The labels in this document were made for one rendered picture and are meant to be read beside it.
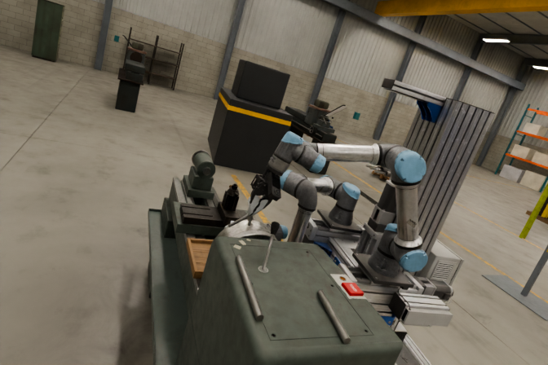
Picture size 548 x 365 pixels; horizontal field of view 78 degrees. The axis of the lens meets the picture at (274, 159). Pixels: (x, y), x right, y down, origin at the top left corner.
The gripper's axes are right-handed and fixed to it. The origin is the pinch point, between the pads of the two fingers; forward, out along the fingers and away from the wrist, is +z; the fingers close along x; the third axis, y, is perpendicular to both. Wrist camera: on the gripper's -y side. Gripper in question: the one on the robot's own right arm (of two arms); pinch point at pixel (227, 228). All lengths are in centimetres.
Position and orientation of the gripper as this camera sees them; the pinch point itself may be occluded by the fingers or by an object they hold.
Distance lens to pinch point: 180.8
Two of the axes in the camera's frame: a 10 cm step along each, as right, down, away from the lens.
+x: 2.9, -9.3, -2.4
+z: -8.9, -1.7, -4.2
